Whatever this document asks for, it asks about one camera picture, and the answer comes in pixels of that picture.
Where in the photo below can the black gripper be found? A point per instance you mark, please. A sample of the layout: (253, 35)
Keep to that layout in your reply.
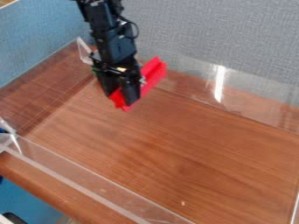
(117, 52)

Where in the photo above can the red plastic block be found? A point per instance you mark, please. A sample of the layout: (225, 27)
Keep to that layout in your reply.
(153, 73)

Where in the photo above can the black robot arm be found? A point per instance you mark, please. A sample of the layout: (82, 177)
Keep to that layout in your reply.
(104, 15)

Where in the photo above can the clear acrylic back barrier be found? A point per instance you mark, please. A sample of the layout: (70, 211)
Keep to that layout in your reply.
(265, 99)

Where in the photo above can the clear acrylic barrier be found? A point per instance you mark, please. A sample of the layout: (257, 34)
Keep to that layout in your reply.
(265, 99)
(77, 189)

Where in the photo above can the clear acrylic front barrier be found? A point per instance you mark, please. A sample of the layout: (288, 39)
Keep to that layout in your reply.
(77, 189)

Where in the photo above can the clear acrylic corner bracket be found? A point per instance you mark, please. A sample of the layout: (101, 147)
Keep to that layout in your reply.
(85, 52)

